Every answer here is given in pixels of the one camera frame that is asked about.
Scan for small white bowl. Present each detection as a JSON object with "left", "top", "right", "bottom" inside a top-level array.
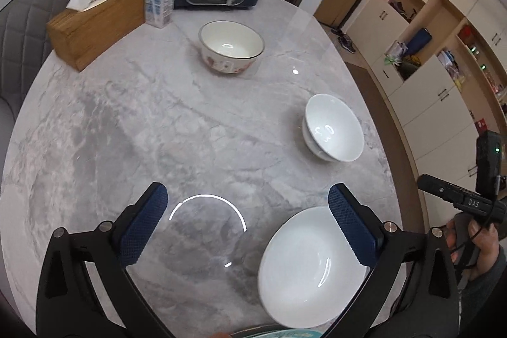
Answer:
[{"left": 303, "top": 93, "right": 364, "bottom": 163}]

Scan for pile of snack packets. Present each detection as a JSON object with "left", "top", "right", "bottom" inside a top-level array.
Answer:
[{"left": 438, "top": 50, "right": 466, "bottom": 85}]

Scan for white wall cabinet unit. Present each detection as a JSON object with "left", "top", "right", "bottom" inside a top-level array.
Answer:
[{"left": 344, "top": 0, "right": 507, "bottom": 212}]

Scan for white and blue carton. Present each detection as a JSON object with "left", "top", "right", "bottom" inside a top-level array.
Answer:
[{"left": 144, "top": 0, "right": 177, "bottom": 29}]

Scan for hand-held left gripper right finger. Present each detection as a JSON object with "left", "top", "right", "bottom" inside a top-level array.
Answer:
[{"left": 328, "top": 183, "right": 462, "bottom": 338}]

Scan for grey quilted chair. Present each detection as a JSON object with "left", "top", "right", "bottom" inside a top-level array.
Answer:
[{"left": 0, "top": 0, "right": 78, "bottom": 117}]

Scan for white shopping bag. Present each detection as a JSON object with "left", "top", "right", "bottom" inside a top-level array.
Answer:
[{"left": 385, "top": 41, "right": 408, "bottom": 63}]

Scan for black sneaker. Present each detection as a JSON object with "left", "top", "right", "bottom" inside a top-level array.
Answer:
[{"left": 338, "top": 35, "right": 357, "bottom": 54}]

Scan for person's right forearm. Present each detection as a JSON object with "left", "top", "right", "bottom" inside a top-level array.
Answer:
[{"left": 459, "top": 249, "right": 507, "bottom": 338}]

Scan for wooden tissue box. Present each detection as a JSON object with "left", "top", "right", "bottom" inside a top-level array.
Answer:
[{"left": 47, "top": 0, "right": 147, "bottom": 72}]

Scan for blue folded bag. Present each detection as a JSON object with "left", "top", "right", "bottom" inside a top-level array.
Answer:
[{"left": 406, "top": 28, "right": 432, "bottom": 57}]

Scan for teal floral deep plate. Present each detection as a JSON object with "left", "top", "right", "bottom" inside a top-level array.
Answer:
[{"left": 230, "top": 328, "right": 322, "bottom": 338}]

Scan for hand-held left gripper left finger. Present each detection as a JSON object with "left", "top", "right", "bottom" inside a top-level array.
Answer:
[{"left": 35, "top": 183, "right": 171, "bottom": 338}]

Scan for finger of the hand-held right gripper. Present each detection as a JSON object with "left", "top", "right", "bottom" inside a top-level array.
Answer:
[{"left": 418, "top": 174, "right": 462, "bottom": 204}]

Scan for shoes on shelf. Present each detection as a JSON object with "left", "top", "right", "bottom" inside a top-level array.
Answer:
[{"left": 390, "top": 0, "right": 416, "bottom": 22}]

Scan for floral bowl with dark rim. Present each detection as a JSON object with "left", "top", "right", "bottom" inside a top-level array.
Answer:
[{"left": 198, "top": 20, "right": 265, "bottom": 75}]

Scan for row of shelf bottles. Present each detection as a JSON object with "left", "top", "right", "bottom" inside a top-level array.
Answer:
[{"left": 467, "top": 45, "right": 507, "bottom": 101}]

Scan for large white bowl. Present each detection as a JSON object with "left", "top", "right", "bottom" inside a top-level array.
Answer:
[{"left": 257, "top": 205, "right": 377, "bottom": 328}]

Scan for person's right hand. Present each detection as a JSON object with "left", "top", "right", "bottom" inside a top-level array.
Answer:
[{"left": 447, "top": 221, "right": 507, "bottom": 277}]

